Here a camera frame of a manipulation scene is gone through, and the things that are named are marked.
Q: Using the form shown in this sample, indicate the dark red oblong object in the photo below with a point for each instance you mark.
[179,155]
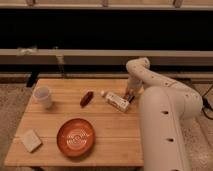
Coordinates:
[86,98]

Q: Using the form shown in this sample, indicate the blue power adapter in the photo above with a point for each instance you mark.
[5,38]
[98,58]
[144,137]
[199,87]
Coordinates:
[207,103]

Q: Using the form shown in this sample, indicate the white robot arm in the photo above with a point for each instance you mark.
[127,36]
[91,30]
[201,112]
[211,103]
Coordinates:
[162,105]

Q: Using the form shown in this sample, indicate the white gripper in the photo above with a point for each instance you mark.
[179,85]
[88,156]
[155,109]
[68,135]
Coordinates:
[129,94]

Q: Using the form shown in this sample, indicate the beige sponge block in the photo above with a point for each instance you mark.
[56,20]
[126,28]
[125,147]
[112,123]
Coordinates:
[31,140]

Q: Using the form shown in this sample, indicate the white ceramic cup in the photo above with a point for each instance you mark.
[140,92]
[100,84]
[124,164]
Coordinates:
[43,96]

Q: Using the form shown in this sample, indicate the orange ribbed bowl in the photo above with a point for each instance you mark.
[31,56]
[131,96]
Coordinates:
[75,137]

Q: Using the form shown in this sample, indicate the wooden table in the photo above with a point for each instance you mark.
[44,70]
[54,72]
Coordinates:
[117,137]

